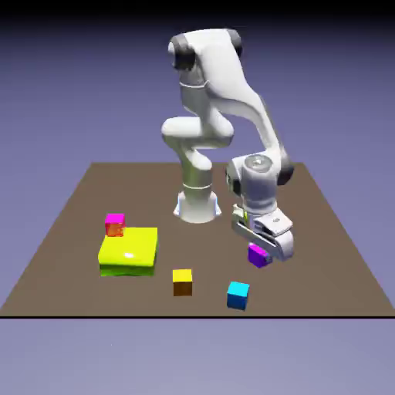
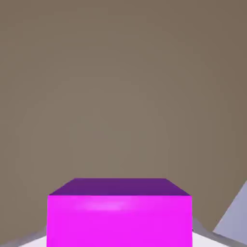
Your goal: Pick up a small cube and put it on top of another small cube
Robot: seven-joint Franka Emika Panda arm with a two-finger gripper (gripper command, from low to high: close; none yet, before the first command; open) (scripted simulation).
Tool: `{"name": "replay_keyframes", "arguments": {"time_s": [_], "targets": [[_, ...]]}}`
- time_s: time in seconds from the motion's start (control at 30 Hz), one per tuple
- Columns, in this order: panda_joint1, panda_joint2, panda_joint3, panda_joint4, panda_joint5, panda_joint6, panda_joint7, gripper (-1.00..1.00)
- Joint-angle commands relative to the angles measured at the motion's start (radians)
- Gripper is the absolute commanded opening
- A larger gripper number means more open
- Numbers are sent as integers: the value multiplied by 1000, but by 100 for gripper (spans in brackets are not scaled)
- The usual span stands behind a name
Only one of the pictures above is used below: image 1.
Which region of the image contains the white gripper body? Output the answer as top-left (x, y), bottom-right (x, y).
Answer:
top-left (231, 207), bottom-right (295, 262)

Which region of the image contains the small purple cube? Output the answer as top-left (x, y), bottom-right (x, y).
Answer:
top-left (247, 242), bottom-right (274, 269)

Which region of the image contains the small cyan cube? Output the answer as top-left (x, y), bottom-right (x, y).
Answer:
top-left (226, 281), bottom-right (251, 312)

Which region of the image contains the small yellow cube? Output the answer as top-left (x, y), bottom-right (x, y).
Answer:
top-left (171, 268), bottom-right (193, 297)

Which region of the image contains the small magenta cube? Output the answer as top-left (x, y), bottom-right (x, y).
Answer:
top-left (104, 213), bottom-right (127, 238)

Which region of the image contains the large yellow box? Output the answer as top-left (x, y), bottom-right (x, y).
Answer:
top-left (97, 227), bottom-right (159, 278)

